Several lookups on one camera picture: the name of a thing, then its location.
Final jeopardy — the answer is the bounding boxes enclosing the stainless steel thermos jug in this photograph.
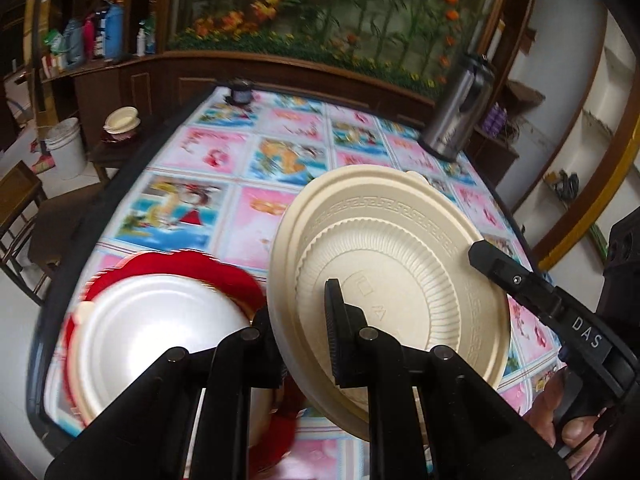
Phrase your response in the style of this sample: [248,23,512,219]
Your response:
[419,52,496,162]

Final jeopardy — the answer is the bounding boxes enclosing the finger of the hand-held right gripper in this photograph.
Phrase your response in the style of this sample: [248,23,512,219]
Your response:
[467,239,632,387]

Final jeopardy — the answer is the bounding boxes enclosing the white plastic bucket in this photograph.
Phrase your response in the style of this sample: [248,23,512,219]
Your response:
[44,117,87,180]

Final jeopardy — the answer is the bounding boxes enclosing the flower wall mural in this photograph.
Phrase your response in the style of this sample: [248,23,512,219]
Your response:
[167,0,506,96]

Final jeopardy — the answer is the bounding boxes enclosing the red glass plate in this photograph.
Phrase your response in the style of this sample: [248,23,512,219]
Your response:
[60,249,303,478]

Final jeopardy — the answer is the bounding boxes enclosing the pink bottle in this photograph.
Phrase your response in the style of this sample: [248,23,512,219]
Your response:
[82,12,98,61]

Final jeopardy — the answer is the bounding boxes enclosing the printed cartoon tablecloth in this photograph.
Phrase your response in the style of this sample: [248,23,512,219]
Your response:
[42,85,566,480]

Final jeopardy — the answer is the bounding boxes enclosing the person's right hand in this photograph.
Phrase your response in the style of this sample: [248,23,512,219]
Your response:
[522,367,608,453]

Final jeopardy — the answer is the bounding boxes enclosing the wooden chair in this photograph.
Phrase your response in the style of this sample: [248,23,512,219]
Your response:
[0,160,108,306]

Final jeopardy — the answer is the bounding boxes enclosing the small dark cup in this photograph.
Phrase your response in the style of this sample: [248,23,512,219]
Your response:
[225,78,256,107]

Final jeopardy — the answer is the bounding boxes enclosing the large white foam bowl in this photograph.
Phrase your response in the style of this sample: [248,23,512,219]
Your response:
[62,272,281,451]

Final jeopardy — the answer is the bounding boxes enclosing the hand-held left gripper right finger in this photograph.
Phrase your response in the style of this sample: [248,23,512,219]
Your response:
[324,279,571,480]

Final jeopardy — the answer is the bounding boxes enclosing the blue detergent bottle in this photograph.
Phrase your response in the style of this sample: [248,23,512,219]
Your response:
[102,2,126,61]

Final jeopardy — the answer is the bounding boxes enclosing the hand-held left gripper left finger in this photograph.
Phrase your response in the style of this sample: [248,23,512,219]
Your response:
[44,305,286,480]

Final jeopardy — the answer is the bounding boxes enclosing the beige plastic bowl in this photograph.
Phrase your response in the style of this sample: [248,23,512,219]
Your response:
[267,164,512,445]

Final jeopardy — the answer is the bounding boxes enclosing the green refill pouch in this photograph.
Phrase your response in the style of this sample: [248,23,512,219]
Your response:
[44,29,66,58]

